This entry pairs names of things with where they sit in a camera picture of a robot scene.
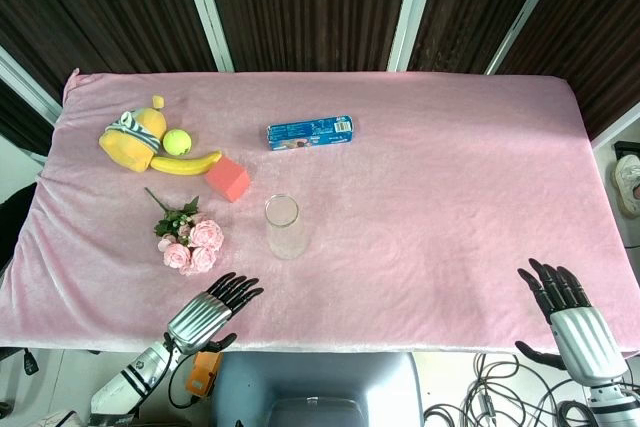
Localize white partition post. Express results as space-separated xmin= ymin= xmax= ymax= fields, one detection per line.
xmin=387 ymin=0 xmax=442 ymax=73
xmin=0 ymin=45 xmax=64 ymax=124
xmin=485 ymin=0 xmax=572 ymax=76
xmin=175 ymin=0 xmax=235 ymax=73

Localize orange-red foam cube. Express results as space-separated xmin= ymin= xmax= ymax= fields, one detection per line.
xmin=205 ymin=155 xmax=251 ymax=204

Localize yellow-green tennis ball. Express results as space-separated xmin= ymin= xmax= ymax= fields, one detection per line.
xmin=162 ymin=128 xmax=193 ymax=157

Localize tangled grey floor cables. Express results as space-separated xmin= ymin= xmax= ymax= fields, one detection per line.
xmin=423 ymin=351 xmax=601 ymax=427

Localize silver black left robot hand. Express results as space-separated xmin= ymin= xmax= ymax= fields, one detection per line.
xmin=164 ymin=271 xmax=265 ymax=356

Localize pink velvet tablecloth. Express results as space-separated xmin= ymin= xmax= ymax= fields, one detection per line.
xmin=0 ymin=68 xmax=640 ymax=354

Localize clear glass cup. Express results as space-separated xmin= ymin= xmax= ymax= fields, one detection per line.
xmin=263 ymin=193 xmax=307 ymax=261

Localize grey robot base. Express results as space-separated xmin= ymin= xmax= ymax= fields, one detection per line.
xmin=209 ymin=350 xmax=426 ymax=427

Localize pink flower bouquet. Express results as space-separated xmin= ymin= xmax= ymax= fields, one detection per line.
xmin=143 ymin=186 xmax=225 ymax=277

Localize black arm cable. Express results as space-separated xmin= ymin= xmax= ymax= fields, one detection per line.
xmin=163 ymin=331 xmax=201 ymax=409

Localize yellow plush toy striped band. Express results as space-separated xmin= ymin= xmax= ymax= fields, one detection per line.
xmin=98 ymin=94 xmax=169 ymax=174

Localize orange handheld device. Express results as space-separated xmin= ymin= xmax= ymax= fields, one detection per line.
xmin=184 ymin=350 xmax=224 ymax=396

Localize black strap buckle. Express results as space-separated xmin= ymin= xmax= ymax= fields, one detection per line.
xmin=19 ymin=346 xmax=41 ymax=376

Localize yellow banana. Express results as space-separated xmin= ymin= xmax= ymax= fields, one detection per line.
xmin=149 ymin=149 xmax=223 ymax=178

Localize white sneaker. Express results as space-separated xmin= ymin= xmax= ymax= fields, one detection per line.
xmin=612 ymin=154 xmax=640 ymax=221

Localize blue Oreo cookie box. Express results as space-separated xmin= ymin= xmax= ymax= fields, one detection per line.
xmin=265 ymin=115 xmax=356 ymax=152

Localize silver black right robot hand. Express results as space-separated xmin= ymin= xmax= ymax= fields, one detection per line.
xmin=514 ymin=257 xmax=629 ymax=389

